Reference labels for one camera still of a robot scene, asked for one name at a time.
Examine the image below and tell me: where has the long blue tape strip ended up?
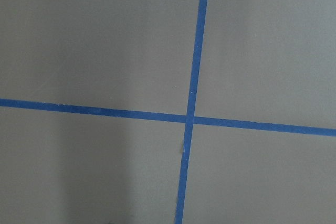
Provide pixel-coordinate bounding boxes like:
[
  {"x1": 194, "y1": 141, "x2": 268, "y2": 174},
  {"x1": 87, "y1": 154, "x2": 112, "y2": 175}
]
[{"x1": 174, "y1": 0, "x2": 208, "y2": 223}]

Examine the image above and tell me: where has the crossing blue tape strip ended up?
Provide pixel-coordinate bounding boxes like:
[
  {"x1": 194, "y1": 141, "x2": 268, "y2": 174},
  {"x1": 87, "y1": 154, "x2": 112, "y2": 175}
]
[{"x1": 1, "y1": 99, "x2": 335, "y2": 137}]

